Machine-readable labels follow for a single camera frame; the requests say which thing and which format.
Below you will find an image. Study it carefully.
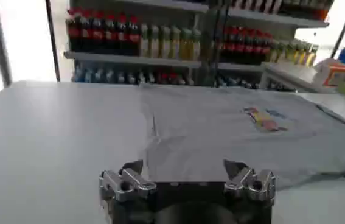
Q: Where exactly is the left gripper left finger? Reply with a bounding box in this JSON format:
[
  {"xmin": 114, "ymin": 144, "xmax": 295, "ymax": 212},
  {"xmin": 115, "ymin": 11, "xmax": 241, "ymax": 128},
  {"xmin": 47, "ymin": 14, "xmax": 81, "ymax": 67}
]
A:
[{"xmin": 99, "ymin": 159, "xmax": 158, "ymax": 211}]

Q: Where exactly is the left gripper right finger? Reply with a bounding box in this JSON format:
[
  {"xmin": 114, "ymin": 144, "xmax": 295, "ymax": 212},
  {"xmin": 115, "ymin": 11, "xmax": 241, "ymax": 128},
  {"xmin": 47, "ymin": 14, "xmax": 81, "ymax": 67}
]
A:
[{"xmin": 223, "ymin": 159, "xmax": 276, "ymax": 208}]

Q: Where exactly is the grey printed t-shirt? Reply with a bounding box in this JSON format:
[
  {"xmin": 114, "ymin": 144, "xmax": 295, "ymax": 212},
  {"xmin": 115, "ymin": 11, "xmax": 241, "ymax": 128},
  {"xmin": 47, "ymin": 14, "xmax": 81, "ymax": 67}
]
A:
[{"xmin": 138, "ymin": 83, "xmax": 345, "ymax": 192}]

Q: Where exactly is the orange and white box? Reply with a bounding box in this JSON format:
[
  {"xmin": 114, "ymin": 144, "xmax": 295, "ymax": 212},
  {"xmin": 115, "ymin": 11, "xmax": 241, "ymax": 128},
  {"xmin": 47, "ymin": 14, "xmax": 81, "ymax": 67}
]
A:
[{"xmin": 313, "ymin": 58, "xmax": 345, "ymax": 88}]

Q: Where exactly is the shelf rack with drink bottles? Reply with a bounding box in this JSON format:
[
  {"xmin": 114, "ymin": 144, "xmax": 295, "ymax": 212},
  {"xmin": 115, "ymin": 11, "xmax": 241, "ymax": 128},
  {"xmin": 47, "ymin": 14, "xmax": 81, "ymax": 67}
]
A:
[{"xmin": 211, "ymin": 0, "xmax": 335, "ymax": 91}]

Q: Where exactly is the shelf rack with dark-capped bottles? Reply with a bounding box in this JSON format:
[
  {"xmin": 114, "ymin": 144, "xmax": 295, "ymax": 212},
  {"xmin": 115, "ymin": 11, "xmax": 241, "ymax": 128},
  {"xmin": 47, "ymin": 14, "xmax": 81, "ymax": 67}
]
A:
[{"xmin": 64, "ymin": 0, "xmax": 213, "ymax": 86}]

